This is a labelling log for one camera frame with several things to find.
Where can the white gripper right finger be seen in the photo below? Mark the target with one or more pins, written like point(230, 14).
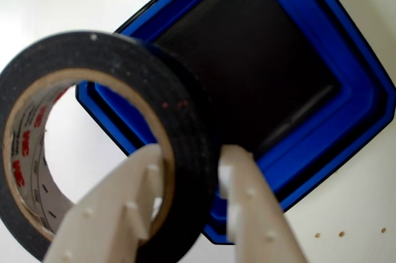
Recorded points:
point(260, 213)

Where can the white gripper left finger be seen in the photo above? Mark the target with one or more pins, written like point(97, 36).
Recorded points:
point(102, 213)

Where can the black tape roll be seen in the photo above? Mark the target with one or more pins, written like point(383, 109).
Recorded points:
point(139, 68)

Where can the blue box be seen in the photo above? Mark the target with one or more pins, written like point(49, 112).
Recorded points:
point(355, 89)

